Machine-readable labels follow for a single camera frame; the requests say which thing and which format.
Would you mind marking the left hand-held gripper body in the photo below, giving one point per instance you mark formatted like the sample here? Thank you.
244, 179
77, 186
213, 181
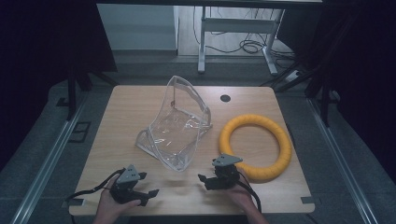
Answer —
127, 177

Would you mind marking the person's right hand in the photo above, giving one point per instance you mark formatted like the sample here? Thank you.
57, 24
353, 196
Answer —
241, 194

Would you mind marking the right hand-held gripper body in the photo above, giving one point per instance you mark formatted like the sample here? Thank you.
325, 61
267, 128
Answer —
225, 175

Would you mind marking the black round table grommet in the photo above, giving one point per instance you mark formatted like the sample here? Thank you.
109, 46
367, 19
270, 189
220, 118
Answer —
225, 98

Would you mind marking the dark floor hatch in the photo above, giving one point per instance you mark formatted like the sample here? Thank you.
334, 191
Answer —
79, 132

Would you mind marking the black metal stand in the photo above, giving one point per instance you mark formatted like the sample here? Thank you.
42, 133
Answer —
323, 93
72, 93

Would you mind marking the aluminium floor rail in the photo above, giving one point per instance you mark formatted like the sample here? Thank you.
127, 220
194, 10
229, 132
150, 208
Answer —
46, 168
339, 161

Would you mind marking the grey tape strip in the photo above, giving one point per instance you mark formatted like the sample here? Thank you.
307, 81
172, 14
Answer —
74, 202
310, 200

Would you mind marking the white power strip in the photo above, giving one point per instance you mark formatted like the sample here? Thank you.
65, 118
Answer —
293, 75

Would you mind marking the dark curtain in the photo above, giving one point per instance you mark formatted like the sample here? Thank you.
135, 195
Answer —
358, 62
46, 46

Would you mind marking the clear plastic bag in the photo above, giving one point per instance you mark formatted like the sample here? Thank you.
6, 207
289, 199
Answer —
177, 127

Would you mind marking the person's left hand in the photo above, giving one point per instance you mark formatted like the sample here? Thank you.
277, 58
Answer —
109, 205

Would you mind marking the white desk frame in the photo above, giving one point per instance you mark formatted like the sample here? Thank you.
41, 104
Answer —
236, 25

